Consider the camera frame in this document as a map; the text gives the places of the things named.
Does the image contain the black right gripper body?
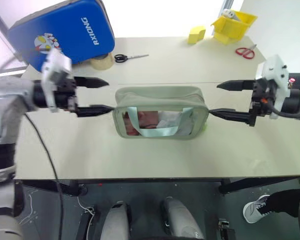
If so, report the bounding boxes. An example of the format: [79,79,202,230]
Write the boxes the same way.
[249,77,277,117]

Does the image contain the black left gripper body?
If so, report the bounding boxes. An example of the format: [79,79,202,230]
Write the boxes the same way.
[53,74,80,114]

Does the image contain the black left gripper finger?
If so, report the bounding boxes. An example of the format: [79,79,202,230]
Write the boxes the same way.
[76,104,115,119]
[74,76,110,89]

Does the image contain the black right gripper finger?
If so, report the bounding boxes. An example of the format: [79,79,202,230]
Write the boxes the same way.
[208,107,257,127]
[216,79,256,92]

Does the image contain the green pouch with clear window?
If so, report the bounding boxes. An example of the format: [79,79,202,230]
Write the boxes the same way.
[111,86,211,141]

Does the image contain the beige tape roll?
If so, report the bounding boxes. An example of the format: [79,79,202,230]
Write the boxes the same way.
[89,52,115,72]

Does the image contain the red scissors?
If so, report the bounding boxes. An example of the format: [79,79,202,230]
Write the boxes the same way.
[234,44,258,60]

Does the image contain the black scissors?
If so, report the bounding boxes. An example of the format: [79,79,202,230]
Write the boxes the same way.
[114,53,150,64]

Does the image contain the yellow plastic bin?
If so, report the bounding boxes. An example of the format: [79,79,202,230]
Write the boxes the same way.
[210,9,259,46]

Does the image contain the blue hard case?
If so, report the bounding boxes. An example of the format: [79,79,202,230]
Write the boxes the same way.
[7,0,116,72]

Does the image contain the yellow foam block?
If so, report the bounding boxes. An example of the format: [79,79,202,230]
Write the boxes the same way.
[187,25,207,46]

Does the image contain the white items in bin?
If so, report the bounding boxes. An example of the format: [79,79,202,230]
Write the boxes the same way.
[221,8,242,22]

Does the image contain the grey metal pole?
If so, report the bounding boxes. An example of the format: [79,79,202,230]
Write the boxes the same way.
[0,1,29,77]

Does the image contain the black trouser leg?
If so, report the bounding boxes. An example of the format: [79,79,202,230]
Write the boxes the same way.
[261,188,300,222]

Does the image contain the grey rounded shell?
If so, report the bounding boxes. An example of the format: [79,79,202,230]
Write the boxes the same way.
[161,196,206,240]
[99,201,131,240]

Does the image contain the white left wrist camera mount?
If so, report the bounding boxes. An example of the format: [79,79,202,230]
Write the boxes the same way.
[41,48,73,113]

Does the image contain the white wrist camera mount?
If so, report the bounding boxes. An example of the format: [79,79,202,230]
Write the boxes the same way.
[41,48,73,113]
[255,54,291,120]

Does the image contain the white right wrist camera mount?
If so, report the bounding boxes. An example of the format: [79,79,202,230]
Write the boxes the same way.
[255,54,291,120]

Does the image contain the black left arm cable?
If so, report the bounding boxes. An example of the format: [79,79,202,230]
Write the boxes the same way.
[24,112,64,240]

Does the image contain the black table frame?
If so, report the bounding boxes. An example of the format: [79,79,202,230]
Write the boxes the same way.
[21,176,300,197]

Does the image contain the white thin floor cable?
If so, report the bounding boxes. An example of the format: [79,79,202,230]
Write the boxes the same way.
[76,195,96,240]

